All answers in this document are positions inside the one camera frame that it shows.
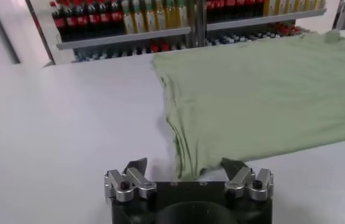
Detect black beverage display shelf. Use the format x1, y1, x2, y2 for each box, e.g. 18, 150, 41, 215
201, 0, 328, 46
24, 0, 206, 65

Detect red label cola bottle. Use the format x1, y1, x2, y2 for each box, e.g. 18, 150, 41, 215
225, 0, 236, 21
235, 0, 246, 21
52, 1, 67, 42
77, 0, 90, 39
65, 0, 78, 40
216, 0, 226, 23
100, 0, 112, 36
244, 0, 255, 19
206, 0, 217, 24
254, 0, 264, 18
88, 0, 101, 37
111, 0, 124, 35

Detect dark window frame post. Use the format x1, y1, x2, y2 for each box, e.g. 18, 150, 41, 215
0, 0, 21, 65

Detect grey metal shelf board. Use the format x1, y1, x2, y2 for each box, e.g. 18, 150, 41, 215
205, 8, 328, 32
55, 26, 192, 51

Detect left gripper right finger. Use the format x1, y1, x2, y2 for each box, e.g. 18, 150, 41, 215
220, 157, 274, 201

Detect light green t-shirt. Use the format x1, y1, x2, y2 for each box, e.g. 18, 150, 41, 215
152, 29, 345, 181

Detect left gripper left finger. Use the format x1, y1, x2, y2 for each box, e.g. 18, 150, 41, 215
104, 157, 158, 203

